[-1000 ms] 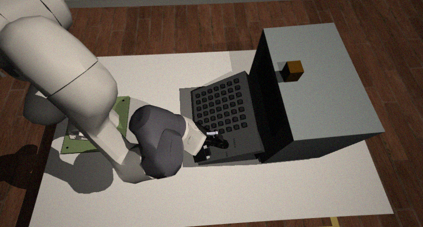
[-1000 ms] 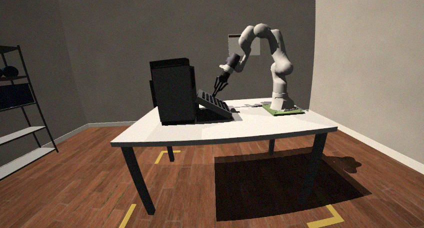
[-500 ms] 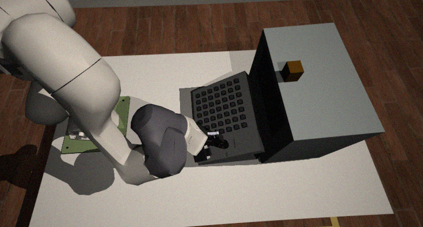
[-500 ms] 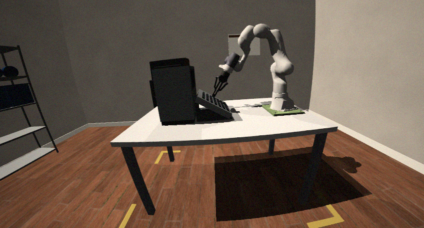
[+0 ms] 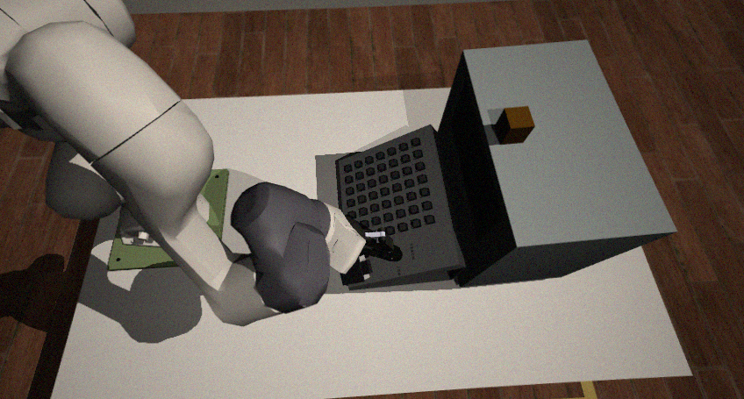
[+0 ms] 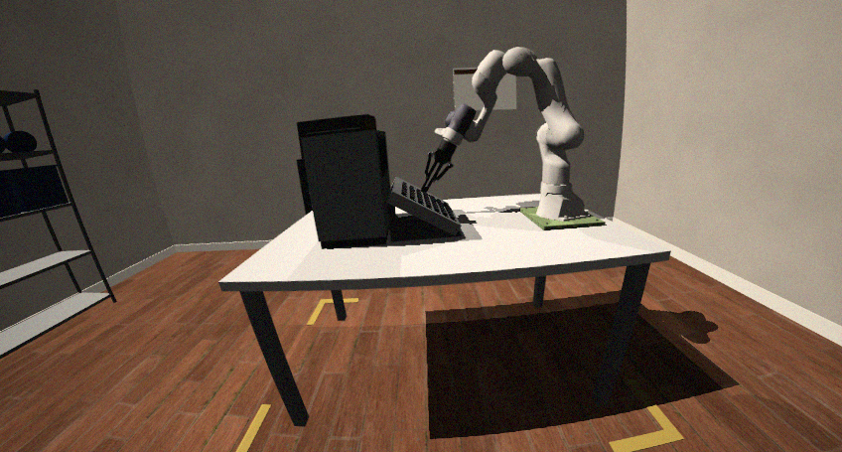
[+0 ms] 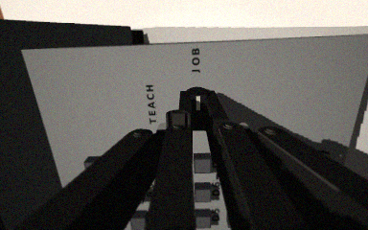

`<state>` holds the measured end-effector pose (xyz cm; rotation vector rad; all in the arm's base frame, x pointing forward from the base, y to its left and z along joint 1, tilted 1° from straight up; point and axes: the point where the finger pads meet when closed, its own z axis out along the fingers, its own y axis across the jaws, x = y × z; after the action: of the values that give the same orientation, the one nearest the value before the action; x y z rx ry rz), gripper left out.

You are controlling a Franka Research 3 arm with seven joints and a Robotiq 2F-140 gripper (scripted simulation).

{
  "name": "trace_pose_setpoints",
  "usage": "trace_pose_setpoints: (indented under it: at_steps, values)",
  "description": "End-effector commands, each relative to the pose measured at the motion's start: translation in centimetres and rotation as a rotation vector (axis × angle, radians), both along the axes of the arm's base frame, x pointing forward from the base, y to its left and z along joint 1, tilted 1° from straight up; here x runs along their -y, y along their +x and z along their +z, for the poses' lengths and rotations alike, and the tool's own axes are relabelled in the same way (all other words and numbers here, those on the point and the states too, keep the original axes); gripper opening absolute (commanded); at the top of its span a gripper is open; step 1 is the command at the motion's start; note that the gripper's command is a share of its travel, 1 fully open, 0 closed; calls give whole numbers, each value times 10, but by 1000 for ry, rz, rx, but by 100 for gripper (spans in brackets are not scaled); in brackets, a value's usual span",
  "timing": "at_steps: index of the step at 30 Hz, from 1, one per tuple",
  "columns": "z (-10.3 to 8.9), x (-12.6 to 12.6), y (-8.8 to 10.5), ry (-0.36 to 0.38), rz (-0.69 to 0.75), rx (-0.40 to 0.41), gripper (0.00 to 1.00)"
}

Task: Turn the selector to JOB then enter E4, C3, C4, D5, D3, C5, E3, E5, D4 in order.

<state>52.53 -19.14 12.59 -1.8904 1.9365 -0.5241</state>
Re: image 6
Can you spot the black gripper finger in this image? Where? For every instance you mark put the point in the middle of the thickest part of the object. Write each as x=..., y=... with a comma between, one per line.
x=434, y=178
x=430, y=154

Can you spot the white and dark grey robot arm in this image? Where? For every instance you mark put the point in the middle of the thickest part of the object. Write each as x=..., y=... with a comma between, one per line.
x=562, y=131

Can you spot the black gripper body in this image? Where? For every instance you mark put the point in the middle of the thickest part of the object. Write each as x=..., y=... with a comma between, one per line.
x=447, y=147

